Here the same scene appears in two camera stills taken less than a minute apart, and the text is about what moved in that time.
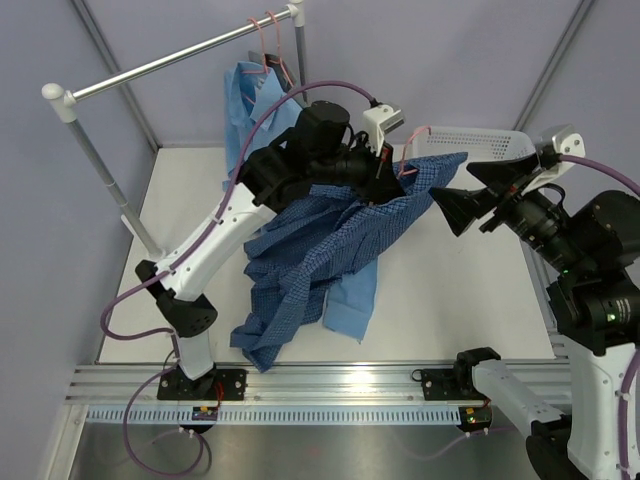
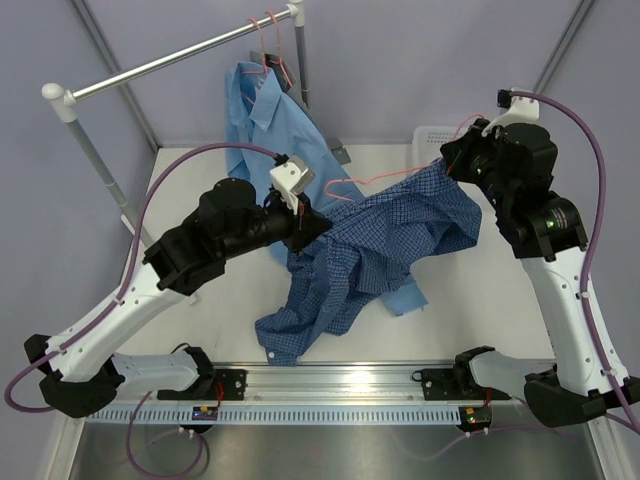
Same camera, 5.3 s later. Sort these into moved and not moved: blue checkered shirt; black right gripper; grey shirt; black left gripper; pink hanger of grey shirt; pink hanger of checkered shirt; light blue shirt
Moved: pink hanger of checkered shirt; blue checkered shirt; light blue shirt; black left gripper; black right gripper
Not moved: pink hanger of grey shirt; grey shirt
